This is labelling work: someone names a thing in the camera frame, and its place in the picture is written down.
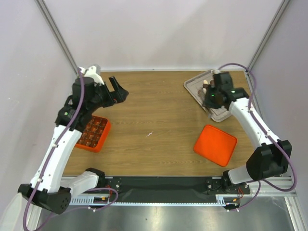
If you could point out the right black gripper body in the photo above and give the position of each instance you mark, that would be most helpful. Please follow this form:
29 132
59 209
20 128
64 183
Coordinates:
210 99

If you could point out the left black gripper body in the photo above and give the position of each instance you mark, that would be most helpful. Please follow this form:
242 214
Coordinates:
100 100

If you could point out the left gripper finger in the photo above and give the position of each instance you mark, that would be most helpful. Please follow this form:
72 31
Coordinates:
119 94
113 100

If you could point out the metal tongs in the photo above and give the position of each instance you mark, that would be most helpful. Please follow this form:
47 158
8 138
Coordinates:
211 112

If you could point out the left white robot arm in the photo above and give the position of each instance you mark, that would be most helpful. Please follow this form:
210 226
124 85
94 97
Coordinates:
46 189

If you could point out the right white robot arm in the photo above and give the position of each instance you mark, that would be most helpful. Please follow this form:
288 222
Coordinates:
271 155

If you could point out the orange compartment chocolate box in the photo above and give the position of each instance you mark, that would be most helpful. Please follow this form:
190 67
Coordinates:
94 135

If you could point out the metal tray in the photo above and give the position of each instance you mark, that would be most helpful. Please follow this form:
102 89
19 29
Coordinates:
193 85

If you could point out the orange box lid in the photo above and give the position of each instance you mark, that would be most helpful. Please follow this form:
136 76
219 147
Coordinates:
215 145

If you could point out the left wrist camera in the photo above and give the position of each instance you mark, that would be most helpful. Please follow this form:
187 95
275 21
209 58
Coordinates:
92 72

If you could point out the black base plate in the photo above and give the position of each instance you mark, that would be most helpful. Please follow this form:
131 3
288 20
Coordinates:
204 184

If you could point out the grey cable duct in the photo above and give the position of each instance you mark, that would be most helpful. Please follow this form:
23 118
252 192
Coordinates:
152 200

